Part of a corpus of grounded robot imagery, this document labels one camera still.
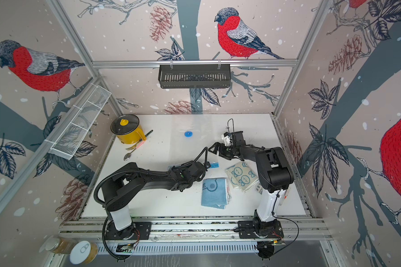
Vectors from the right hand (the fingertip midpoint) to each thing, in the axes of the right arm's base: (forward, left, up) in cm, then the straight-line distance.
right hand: (215, 149), depth 97 cm
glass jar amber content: (-49, +60, +5) cm, 78 cm away
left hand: (-9, +12, -1) cm, 15 cm away
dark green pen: (+14, +46, -3) cm, 48 cm away
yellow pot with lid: (+8, +53, +8) cm, 54 cm away
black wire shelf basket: (+41, +19, +23) cm, 51 cm away
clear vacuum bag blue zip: (+12, +16, -3) cm, 20 cm away
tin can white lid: (-51, +53, +2) cm, 73 cm away
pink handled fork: (+3, +51, -4) cm, 51 cm away
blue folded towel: (-24, 0, -3) cm, 24 cm away
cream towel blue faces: (-15, -15, -2) cm, 21 cm away
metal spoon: (-3, +54, -4) cm, 54 cm away
